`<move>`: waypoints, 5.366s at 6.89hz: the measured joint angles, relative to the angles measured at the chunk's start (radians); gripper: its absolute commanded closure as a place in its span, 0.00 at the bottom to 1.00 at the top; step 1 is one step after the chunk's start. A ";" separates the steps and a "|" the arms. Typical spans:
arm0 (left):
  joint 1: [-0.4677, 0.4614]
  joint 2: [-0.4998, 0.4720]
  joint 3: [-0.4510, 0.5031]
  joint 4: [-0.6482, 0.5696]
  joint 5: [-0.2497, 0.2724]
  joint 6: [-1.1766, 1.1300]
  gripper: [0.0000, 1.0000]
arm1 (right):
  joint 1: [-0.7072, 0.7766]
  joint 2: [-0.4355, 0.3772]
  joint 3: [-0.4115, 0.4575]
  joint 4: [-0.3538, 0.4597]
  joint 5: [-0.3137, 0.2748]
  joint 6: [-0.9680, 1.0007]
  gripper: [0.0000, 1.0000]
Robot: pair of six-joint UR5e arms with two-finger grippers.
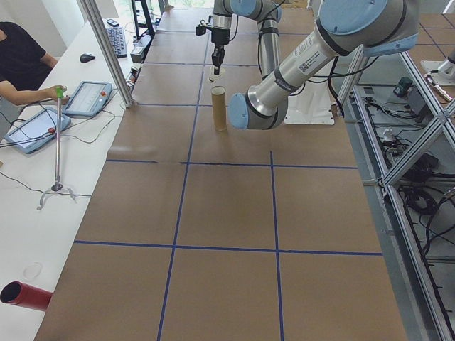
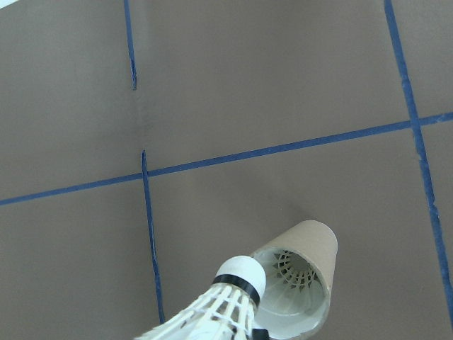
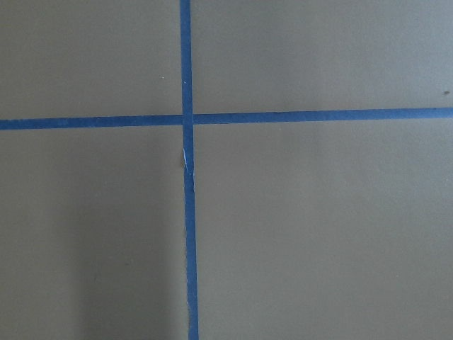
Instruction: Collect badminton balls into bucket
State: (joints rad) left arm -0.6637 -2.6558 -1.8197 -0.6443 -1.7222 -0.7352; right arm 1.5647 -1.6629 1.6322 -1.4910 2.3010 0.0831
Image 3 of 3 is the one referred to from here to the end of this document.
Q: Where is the blue tape line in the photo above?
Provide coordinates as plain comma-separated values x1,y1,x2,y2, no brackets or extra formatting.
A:
0,107,453,131
179,0,200,340

